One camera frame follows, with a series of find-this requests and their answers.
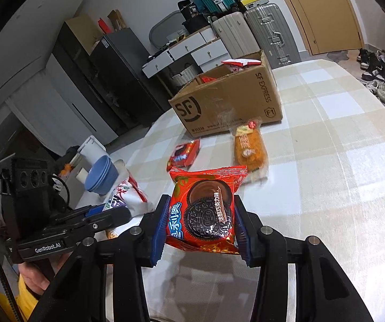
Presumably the silver ribbed suitcase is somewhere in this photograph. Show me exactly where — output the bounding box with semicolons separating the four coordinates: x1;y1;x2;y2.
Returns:
244;3;302;70

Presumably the plain cardboard carton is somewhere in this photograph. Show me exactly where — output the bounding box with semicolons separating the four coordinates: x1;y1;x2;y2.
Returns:
66;13;101;55

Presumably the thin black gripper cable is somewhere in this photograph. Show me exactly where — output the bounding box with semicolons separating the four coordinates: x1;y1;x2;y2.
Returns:
50;174;72;213

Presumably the brown cardboard box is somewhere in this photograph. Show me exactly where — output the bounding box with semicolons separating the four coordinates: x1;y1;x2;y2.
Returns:
168;50;284;138

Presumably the wooden door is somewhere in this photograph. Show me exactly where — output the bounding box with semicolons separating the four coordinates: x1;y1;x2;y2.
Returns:
268;0;365;56

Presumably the beige ribbed suitcase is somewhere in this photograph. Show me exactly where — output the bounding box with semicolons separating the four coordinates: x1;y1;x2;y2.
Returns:
212;12;261;67

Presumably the blue bowl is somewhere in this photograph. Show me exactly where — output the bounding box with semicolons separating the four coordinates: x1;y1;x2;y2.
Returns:
86;155;119;188
84;168;119;195

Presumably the orange bread packet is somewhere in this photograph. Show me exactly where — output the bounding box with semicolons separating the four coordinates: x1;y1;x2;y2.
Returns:
229;117;269;182

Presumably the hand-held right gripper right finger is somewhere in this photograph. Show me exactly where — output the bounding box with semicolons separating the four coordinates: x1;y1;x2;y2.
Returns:
233;196;374;322

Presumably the small red cookie packet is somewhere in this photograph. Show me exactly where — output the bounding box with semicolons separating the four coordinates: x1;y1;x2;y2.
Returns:
166;138;202;171

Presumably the large red snack packet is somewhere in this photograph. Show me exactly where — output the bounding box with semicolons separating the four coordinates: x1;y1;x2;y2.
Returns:
221;58;263;73

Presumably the white snack packet red print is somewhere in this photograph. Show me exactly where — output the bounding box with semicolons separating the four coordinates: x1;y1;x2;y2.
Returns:
103;169;149;217

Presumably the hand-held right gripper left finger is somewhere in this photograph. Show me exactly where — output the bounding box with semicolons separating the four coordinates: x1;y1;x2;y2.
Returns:
28;195;173;322

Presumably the person's left hand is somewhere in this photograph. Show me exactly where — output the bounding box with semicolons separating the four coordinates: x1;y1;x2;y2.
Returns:
19;253;72;296

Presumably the black bag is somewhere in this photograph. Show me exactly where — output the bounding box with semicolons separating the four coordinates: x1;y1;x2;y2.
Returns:
177;0;210;31

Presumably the white plastic container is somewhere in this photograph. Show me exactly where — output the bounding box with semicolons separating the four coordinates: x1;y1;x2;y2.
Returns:
70;136;108;175

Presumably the woven basket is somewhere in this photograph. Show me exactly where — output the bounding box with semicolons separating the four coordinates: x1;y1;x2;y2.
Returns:
169;63;204;88

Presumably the pile of shoes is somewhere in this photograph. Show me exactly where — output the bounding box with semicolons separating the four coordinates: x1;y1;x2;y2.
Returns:
356;49;385;108

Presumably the person's left forearm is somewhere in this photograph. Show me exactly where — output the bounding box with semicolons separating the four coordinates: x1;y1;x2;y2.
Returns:
17;277;40;322

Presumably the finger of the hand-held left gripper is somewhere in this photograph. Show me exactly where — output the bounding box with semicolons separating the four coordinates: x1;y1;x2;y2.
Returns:
60;207;133;243
53;204;108;226

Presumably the red chocolate cookie packet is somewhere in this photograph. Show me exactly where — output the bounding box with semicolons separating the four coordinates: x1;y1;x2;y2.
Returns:
165;165;249;255

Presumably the black refrigerator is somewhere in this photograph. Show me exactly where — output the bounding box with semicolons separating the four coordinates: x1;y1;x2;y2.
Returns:
90;27;167;135

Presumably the small brown carton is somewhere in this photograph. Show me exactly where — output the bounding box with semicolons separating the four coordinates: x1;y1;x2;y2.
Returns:
107;9;127;33

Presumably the white drawer cabinet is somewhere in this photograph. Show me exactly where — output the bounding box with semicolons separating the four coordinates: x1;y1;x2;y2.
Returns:
142;25;231;78

